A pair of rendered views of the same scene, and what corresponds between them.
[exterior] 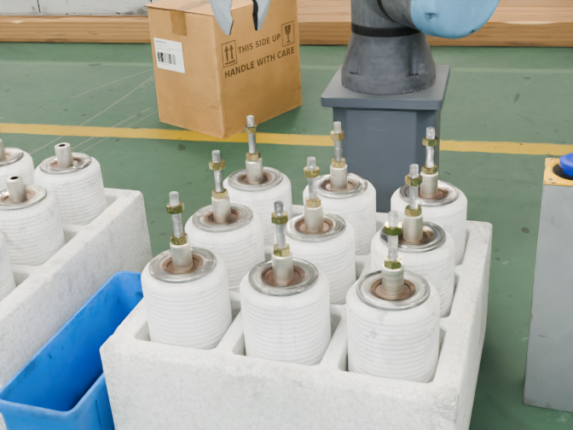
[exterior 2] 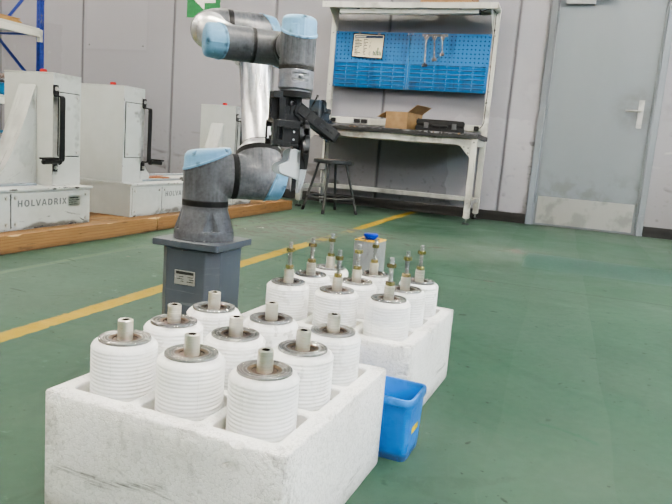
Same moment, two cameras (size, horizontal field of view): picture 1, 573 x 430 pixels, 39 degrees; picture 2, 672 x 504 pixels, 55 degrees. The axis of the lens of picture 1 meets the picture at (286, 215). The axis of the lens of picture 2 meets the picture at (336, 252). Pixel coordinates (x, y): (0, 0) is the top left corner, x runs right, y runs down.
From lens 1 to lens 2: 1.68 m
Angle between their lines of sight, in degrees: 84
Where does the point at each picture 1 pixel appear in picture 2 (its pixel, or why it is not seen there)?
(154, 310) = (403, 321)
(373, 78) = (227, 232)
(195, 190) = (22, 389)
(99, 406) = (401, 392)
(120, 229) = not seen: hidden behind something
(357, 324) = (430, 294)
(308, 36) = not seen: outside the picture
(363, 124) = (225, 261)
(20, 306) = not seen: hidden behind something
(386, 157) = (231, 280)
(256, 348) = (417, 323)
